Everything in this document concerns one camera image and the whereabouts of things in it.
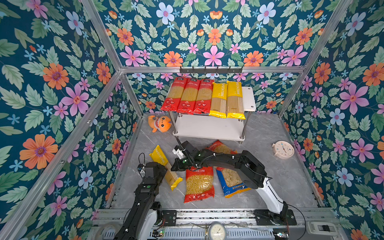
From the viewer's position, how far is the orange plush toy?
3.42 feet

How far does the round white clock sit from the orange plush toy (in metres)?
0.75

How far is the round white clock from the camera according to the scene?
951 millimetres
